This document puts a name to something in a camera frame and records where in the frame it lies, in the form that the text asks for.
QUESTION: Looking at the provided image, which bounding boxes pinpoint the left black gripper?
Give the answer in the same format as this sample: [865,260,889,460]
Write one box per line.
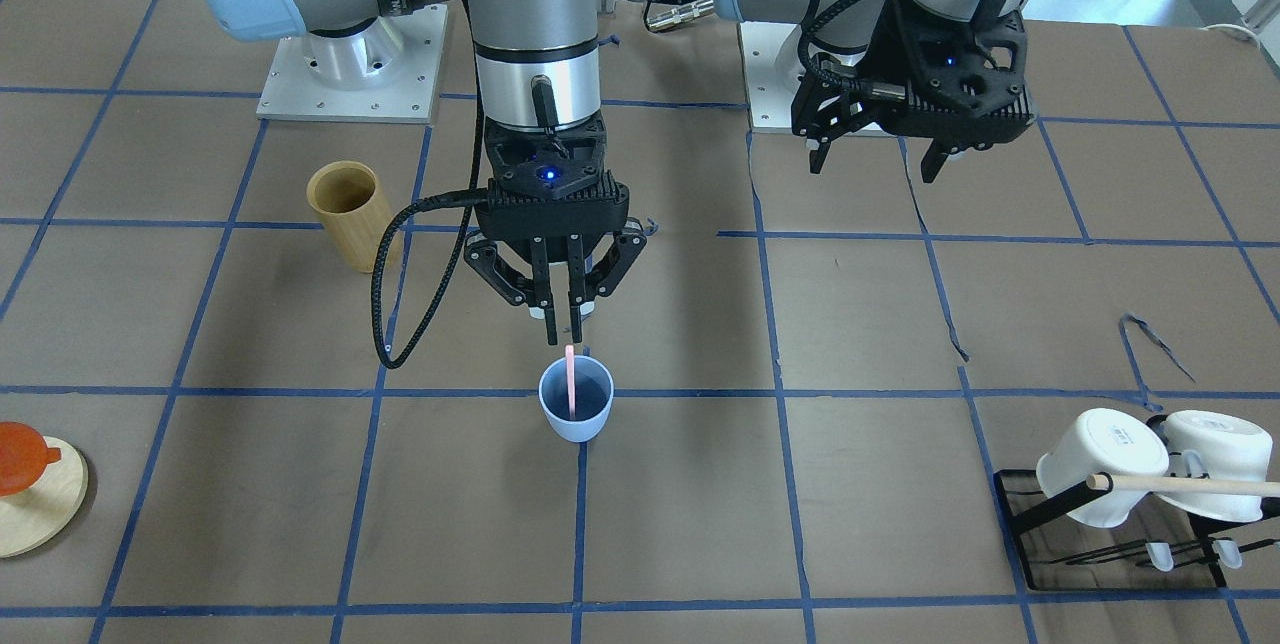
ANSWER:
[791,0,1037,184]

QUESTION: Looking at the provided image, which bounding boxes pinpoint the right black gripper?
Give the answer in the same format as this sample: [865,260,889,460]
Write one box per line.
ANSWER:
[463,114,648,344]

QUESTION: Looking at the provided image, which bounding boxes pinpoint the pink chopstick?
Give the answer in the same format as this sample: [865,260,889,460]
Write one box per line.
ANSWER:
[563,343,577,421]

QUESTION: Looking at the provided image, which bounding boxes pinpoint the light blue plastic cup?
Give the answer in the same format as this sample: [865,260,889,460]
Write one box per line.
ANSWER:
[538,353,614,443]

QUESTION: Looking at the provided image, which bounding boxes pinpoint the bamboo wooden cup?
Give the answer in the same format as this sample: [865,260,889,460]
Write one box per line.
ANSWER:
[305,160,393,274]

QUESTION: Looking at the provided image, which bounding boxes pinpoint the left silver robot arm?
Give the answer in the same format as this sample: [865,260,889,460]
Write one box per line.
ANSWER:
[714,0,1038,183]

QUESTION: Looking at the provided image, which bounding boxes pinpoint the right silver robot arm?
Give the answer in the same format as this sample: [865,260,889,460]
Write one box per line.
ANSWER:
[206,0,646,357]

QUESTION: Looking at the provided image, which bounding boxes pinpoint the orange cup on stand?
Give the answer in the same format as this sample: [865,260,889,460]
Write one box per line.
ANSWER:
[1,421,61,497]

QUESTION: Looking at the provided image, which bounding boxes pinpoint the white mug with face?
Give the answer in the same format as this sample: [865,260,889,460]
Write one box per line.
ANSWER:
[1036,408,1169,497]

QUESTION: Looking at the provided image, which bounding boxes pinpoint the wooden mug tree stand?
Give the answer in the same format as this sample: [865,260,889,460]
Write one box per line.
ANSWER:
[1,437,90,558]

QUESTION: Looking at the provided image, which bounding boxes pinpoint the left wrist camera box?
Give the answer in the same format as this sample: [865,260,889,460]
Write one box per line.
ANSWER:
[876,12,1039,149]

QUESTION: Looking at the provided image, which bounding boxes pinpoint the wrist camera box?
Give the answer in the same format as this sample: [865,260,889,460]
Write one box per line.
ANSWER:
[876,12,1039,149]
[475,170,630,245]

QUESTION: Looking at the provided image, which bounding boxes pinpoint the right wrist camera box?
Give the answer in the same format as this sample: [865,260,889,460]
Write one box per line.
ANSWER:
[475,170,630,245]

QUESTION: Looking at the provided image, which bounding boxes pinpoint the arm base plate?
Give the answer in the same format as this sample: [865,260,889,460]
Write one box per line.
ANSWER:
[739,20,901,136]
[256,3,449,125]

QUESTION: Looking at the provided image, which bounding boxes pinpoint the braided black cable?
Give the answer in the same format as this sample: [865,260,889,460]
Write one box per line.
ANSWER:
[370,184,492,371]

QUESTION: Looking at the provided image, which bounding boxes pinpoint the black wire mug rack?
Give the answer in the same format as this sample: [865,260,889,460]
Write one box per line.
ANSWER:
[995,414,1277,592]

